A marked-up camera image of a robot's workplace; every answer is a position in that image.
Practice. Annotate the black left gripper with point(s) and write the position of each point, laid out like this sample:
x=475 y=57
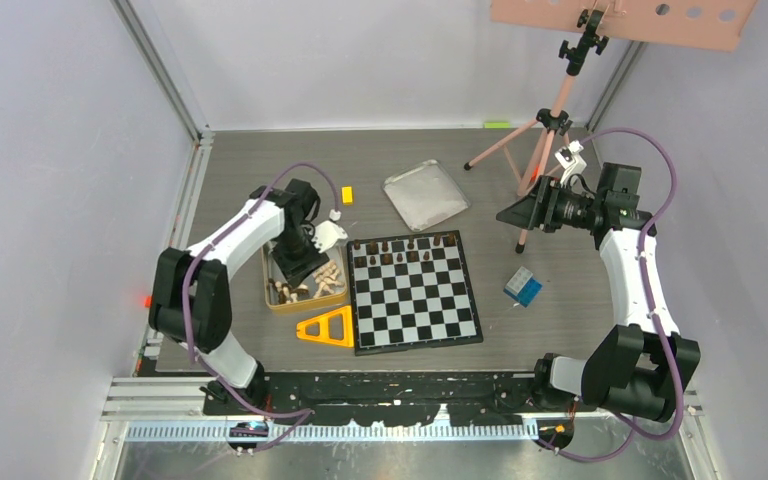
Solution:
x=297 y=271

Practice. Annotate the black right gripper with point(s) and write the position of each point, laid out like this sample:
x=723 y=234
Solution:
x=538 y=210

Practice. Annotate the gold tin box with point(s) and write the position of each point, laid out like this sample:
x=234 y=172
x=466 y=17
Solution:
x=326 y=286

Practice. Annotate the tin lid with bears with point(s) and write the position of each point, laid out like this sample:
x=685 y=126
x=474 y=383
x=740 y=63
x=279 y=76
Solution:
x=425 y=195

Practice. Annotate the black white folding chessboard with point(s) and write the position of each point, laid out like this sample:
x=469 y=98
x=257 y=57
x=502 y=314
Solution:
x=412 y=305

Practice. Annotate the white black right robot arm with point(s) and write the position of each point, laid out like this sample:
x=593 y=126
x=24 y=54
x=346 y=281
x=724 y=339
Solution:
x=643 y=363

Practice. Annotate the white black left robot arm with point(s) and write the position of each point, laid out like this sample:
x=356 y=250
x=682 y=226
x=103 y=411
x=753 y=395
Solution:
x=191 y=300

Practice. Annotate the blue white lego block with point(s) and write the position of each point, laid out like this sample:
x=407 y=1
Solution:
x=523 y=287

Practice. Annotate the small yellow block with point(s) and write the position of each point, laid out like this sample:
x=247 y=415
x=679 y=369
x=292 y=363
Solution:
x=347 y=195

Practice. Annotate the small green block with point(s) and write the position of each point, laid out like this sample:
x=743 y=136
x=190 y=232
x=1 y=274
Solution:
x=496 y=124

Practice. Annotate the pink tripod music stand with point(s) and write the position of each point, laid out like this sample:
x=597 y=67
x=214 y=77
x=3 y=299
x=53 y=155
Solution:
x=712 y=25

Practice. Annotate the yellow triangular toy frame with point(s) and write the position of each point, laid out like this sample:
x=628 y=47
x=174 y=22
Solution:
x=334 y=328

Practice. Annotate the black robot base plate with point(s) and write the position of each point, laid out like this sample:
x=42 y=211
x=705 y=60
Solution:
x=403 y=398

